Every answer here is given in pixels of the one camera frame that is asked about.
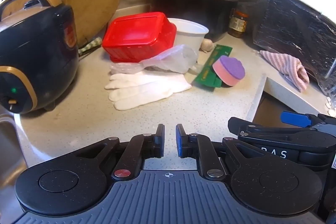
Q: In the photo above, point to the white glove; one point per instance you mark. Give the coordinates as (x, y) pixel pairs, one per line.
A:
(147, 95)
(128, 79)

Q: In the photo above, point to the black box appliance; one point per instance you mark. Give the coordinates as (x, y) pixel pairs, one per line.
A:
(194, 1)

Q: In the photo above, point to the white bowl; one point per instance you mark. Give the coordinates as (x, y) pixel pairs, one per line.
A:
(190, 35)

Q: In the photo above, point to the red plastic container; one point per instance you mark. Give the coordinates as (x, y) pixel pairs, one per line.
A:
(136, 35)

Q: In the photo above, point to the garlic bulb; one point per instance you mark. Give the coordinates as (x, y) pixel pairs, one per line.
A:
(207, 44)

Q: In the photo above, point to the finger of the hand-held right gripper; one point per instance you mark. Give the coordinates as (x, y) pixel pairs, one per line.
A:
(275, 136)
(294, 119)

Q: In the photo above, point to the white garlic cloves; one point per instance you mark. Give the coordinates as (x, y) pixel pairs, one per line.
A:
(331, 106)

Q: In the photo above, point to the green packet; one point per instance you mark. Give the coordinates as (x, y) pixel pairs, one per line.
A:
(206, 75)

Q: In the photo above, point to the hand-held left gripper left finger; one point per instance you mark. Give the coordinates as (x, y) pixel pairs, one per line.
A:
(159, 144)

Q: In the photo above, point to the pink striped cloth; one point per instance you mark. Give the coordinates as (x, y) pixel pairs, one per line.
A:
(286, 64)

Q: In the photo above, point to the glass jar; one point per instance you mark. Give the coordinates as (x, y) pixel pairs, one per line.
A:
(238, 23)

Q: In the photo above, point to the dark blue rice cooker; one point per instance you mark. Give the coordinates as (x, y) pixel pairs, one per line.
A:
(34, 56)

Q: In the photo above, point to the green checkered cloth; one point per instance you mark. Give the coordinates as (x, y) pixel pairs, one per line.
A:
(90, 45)

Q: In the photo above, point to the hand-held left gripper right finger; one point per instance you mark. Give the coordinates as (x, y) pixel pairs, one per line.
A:
(179, 141)

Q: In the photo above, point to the clear plastic bag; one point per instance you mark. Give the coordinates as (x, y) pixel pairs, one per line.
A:
(170, 60)

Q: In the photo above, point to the pink purple sponge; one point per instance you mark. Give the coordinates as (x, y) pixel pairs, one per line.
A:
(228, 70)

